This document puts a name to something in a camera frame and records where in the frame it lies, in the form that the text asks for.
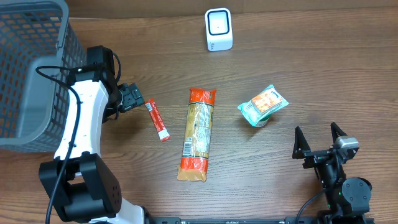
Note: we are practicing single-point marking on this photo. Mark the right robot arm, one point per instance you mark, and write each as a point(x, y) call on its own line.
point(347, 198)

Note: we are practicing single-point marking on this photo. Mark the green lid white jar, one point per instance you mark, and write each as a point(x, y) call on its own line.
point(263, 121)

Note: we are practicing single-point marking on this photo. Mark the orange tissue pack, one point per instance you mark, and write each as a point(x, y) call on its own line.
point(267, 100)

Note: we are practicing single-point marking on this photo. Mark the white barcode scanner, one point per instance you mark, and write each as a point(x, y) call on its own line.
point(219, 30)

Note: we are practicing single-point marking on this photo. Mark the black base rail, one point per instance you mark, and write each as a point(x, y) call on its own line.
point(286, 220)

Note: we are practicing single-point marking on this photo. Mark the red snack stick packet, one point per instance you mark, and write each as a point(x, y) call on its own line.
point(157, 120)

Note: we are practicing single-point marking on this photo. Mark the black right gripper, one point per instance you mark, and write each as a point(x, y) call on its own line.
point(318, 154)

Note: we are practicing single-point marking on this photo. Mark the grey plastic mesh basket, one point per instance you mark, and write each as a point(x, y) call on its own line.
point(34, 109)

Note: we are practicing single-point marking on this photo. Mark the orange long noodle package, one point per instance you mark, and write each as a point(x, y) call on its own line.
point(197, 138)

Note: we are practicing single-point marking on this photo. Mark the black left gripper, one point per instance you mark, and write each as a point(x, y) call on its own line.
point(134, 97)

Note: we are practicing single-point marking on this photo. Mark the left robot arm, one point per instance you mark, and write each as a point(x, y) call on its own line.
point(80, 186)

